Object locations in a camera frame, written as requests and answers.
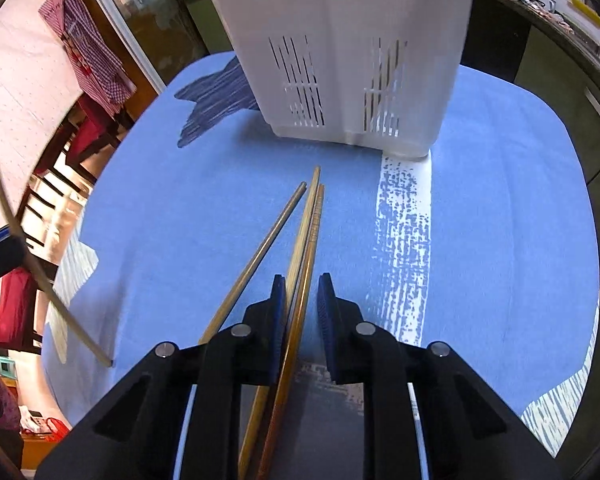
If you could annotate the red checked apron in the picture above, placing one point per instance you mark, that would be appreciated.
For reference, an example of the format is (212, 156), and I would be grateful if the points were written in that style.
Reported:
(90, 60)

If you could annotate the dark-tipped wooden chopstick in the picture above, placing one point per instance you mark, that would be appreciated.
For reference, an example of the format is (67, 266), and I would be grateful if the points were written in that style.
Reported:
(260, 255)

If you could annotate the blue star-print tablecloth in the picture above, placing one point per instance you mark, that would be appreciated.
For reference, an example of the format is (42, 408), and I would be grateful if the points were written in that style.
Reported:
(180, 240)

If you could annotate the dark stone countertop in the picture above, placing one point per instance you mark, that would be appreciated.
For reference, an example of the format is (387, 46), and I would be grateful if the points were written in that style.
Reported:
(570, 40)

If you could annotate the white plastic utensil holder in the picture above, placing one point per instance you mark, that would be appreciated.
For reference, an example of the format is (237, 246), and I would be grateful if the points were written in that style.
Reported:
(340, 20)

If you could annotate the yellow tray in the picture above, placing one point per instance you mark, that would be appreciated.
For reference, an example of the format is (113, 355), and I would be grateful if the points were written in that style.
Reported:
(587, 10)

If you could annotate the orange-brown wooden chopstick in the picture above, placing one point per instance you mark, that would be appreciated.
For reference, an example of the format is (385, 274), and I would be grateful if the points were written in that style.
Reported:
(313, 245)

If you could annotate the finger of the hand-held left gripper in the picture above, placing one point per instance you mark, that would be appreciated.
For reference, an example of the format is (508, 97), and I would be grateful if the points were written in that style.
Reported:
(0, 257)

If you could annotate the glass sliding door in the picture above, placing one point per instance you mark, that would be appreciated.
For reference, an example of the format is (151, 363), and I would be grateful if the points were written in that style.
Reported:
(145, 10)

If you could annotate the black built-in appliance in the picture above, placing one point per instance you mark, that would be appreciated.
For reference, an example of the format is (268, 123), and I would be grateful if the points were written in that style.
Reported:
(490, 35)

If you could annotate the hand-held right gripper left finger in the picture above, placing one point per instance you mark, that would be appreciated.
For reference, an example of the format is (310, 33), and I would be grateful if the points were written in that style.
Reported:
(280, 330)

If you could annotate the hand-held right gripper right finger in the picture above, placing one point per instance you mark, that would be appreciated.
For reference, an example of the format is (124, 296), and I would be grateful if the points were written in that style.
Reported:
(327, 330)

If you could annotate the red plastic basket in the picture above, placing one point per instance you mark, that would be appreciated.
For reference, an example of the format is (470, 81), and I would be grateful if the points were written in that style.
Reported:
(45, 427)

